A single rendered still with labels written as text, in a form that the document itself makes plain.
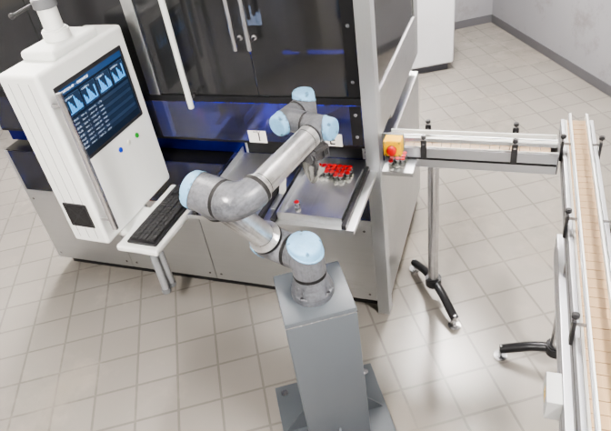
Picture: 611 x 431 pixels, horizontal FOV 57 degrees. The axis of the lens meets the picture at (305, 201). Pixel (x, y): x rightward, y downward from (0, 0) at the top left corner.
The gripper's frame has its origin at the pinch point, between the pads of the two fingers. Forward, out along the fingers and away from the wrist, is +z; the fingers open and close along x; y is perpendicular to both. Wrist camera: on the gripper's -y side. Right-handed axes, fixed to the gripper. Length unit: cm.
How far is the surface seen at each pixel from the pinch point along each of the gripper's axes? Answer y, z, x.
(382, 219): 39, 44, 5
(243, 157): 8, 18, 61
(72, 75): -48, -42, 70
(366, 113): 37.2, -9.1, 7.8
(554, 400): 14, 51, -93
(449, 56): 290, 93, 164
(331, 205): 9.5, 17.8, 2.3
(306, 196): 7.2, 17.8, 14.6
